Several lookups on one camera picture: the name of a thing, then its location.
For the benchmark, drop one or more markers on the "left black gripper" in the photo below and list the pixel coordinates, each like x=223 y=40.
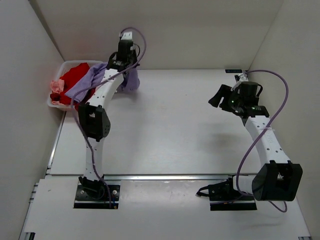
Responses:
x=135 y=65

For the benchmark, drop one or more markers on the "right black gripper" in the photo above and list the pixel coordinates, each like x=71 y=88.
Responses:
x=225 y=100

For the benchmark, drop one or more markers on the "purple t-shirt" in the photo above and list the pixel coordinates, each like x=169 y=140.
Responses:
x=95 y=75

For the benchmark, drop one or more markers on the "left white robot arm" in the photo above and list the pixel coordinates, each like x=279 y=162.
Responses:
x=120 y=75

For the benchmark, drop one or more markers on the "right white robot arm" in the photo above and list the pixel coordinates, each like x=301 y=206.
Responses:
x=279 y=178

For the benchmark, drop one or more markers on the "white plastic basket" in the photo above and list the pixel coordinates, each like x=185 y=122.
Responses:
x=65 y=67

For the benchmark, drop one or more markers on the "pink t-shirt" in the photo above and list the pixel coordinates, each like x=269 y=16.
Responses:
x=57 y=87

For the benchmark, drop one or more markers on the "dark red t-shirt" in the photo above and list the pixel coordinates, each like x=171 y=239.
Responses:
x=55 y=97

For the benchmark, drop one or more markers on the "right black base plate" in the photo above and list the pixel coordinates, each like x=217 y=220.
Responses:
x=223 y=197

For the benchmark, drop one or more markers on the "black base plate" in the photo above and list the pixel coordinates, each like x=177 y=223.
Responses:
x=88 y=199
x=223 y=197

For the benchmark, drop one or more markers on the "aluminium rail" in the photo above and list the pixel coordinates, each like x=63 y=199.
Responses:
x=143 y=177

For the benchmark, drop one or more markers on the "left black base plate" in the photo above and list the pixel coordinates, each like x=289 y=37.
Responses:
x=88 y=199

